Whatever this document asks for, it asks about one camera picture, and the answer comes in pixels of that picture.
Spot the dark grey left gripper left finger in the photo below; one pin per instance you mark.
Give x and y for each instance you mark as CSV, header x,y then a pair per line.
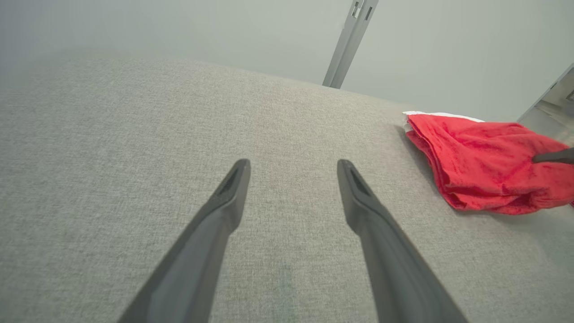
x,y
193,260

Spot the grey metal post rounded foot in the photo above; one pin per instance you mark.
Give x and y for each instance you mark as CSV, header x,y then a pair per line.
x,y
556,103

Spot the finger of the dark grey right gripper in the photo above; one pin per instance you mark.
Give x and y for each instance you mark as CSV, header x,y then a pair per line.
x,y
556,156

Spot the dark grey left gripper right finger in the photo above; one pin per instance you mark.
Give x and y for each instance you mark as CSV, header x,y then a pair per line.
x,y
394,269

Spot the red garment with white hem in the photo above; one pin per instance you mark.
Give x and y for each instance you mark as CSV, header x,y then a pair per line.
x,y
484,170

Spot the grey metal partition post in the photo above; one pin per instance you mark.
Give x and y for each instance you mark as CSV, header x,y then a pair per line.
x,y
347,54

